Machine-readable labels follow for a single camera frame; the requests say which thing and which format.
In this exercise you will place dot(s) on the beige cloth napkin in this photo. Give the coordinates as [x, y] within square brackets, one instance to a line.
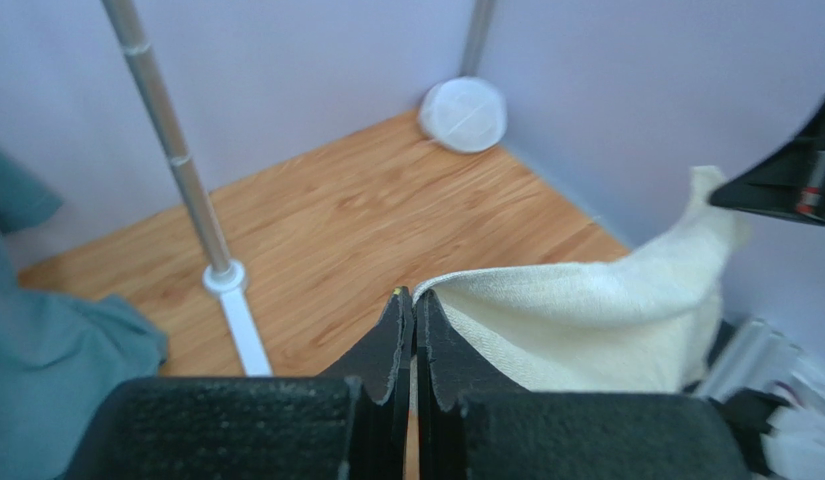
[642, 323]

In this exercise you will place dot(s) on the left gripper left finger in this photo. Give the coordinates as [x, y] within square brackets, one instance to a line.
[377, 368]

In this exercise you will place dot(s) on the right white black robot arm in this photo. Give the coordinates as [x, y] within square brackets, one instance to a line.
[776, 437]

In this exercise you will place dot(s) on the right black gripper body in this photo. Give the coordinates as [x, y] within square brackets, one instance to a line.
[789, 184]

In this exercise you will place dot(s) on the white rack base foot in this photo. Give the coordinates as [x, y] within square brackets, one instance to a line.
[229, 288]

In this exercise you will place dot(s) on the teal green t-shirt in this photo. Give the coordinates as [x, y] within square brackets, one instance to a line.
[60, 355]

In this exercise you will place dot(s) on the metal garment rack pole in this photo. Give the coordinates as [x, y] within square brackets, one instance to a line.
[141, 60]

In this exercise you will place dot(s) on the white plastic mesh basket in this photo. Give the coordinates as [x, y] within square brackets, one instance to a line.
[466, 115]

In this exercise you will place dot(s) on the aluminium frame rail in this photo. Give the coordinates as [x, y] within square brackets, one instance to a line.
[758, 357]

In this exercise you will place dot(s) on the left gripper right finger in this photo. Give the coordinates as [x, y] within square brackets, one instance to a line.
[448, 366]

